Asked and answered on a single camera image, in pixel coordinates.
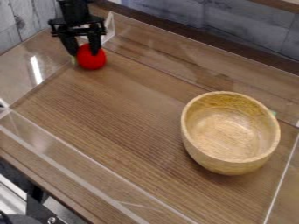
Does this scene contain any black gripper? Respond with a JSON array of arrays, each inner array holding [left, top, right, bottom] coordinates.
[[48, 16, 106, 56]]

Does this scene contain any red felt fruit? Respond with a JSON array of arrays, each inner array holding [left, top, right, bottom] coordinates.
[[74, 44, 106, 70]]

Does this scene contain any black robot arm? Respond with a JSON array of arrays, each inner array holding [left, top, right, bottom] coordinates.
[[48, 0, 106, 56]]

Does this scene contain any clear acrylic tray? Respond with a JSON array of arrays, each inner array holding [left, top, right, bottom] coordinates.
[[0, 16, 299, 224]]

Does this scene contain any light wooden bowl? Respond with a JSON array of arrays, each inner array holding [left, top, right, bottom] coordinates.
[[180, 91, 281, 176]]

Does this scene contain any black metal clamp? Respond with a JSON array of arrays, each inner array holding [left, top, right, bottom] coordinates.
[[0, 187, 68, 224]]

